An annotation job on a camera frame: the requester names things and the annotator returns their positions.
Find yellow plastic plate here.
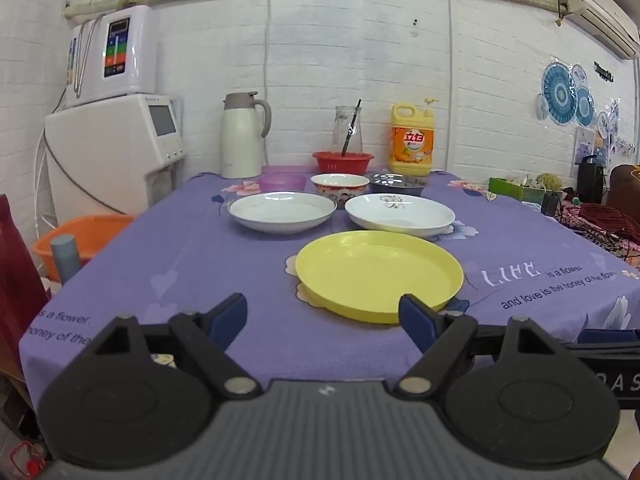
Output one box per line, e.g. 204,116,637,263
294,231,464,325

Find white plate with flower print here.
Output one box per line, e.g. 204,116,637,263
345,193,456,237

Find white plate with rim line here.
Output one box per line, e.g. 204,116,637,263
229,192,336,234

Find stainless steel bowl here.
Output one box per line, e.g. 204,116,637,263
369,172,427,196

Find purple plastic bowl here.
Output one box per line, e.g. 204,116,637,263
258,172,307,193

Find ceramic bowl red pattern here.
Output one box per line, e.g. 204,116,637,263
311,174,370,209

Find red black woven cloth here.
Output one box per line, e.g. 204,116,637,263
560,203,639,261

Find red chair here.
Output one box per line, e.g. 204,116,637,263
1,194,49,380

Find brown bag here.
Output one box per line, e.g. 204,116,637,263
605,165,640,223

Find grey blue cup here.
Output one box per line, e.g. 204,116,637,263
50,234,82,284

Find orange plastic basin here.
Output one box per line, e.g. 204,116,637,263
32,214,134,276

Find black speaker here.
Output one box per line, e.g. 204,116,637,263
577,155,604,204

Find green box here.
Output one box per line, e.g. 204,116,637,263
488,177,562,206

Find white water dispenser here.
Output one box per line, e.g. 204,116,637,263
44,94,186,224

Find blue paper fan decorations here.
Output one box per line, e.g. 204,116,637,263
535,61,620,140

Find white thermos jug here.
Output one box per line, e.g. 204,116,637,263
220,91,272,179

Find yellow dish soap bottle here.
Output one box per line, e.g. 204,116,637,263
388,98,437,177

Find red plastic basket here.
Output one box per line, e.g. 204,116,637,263
312,151,374,176

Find black stirring stick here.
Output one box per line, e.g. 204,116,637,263
341,99,362,157

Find glass pitcher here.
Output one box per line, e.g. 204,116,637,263
331,106,363,156

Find white air conditioner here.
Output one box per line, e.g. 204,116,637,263
560,0,639,60

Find white water purifier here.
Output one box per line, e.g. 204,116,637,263
65,6,158,107

